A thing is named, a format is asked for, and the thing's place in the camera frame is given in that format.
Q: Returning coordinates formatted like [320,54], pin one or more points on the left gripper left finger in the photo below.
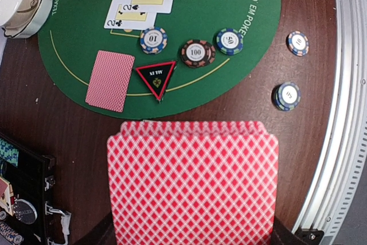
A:
[89,227]

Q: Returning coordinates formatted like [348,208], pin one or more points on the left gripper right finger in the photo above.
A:
[282,236]

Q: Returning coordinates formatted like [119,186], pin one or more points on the pink playing card deck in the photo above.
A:
[193,182]

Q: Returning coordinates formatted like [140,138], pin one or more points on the dark blue chip stack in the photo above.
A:
[287,96]

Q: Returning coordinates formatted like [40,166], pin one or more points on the pink card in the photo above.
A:
[109,80]

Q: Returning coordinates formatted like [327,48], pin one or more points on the black red triangle all-in marker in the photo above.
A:
[157,76]

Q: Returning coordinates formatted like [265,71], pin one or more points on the light blue chip stack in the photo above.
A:
[298,43]

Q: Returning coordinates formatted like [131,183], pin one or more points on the blue chips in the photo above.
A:
[153,40]

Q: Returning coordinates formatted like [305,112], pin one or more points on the dark chips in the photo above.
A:
[229,41]

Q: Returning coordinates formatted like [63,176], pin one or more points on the brown chips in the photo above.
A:
[197,53]

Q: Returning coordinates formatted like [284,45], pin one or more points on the two of clubs card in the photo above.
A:
[118,19]

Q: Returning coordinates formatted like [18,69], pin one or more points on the clear dealer puck in case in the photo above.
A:
[25,212]

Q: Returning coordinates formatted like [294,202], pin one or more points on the black poker chip case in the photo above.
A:
[33,180]

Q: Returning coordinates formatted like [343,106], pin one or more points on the blue chip stack in case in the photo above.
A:
[10,234]

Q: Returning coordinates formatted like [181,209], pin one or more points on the cards in case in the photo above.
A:
[7,196]

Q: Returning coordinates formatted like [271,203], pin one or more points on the teal chip stack in case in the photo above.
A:
[9,153]

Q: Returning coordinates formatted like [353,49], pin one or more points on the round green poker mat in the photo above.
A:
[74,33]

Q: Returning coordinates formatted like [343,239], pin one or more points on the lower white ceramic bowl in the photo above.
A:
[34,25]

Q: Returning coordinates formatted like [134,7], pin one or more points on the aluminium front rail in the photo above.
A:
[343,153]

